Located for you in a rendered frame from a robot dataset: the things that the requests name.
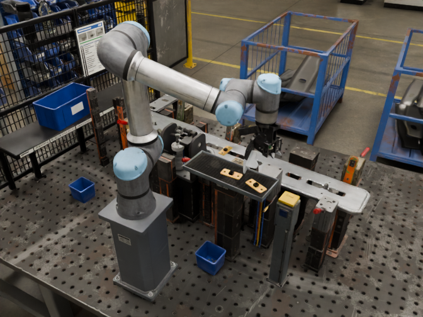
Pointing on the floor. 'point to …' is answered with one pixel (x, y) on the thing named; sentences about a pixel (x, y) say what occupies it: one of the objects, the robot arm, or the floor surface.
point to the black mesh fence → (61, 74)
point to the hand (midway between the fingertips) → (257, 165)
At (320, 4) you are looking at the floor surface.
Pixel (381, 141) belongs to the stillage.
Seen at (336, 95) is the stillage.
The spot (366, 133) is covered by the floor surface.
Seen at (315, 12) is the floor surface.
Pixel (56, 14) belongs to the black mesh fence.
